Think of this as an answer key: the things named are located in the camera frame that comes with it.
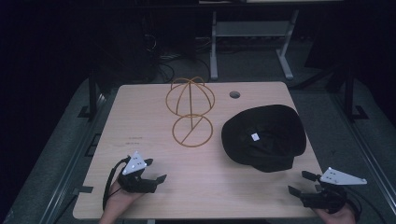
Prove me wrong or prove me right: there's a bundle of floor cables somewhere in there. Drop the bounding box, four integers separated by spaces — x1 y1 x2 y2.
142 31 213 84

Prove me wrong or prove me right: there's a black hat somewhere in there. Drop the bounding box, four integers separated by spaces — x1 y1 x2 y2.
220 104 308 174

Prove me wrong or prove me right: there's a grey metal desk frame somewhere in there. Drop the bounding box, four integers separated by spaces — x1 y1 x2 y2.
208 8 301 82

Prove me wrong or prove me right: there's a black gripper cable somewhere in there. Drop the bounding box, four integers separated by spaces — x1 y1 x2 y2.
343 186 388 224
102 156 131 212

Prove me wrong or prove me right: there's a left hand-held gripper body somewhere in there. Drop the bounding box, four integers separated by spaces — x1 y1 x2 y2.
117 150 159 194

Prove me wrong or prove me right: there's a person's left hand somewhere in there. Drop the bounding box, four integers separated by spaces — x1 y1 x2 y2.
98 180 146 224

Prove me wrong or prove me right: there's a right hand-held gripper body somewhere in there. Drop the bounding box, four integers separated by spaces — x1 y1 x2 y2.
300 166 368 216

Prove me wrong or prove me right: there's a golden wire hat stand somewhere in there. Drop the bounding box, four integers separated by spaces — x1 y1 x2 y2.
164 76 217 148

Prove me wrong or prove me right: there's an aluminium frame rail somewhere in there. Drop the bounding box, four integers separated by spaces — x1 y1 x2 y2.
39 92 108 224
329 92 396 217

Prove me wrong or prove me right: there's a black metal stand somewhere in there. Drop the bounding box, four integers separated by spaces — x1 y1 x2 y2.
78 66 105 121
341 66 370 123

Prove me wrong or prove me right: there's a person's right hand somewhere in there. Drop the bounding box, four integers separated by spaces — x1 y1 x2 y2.
312 203 358 224

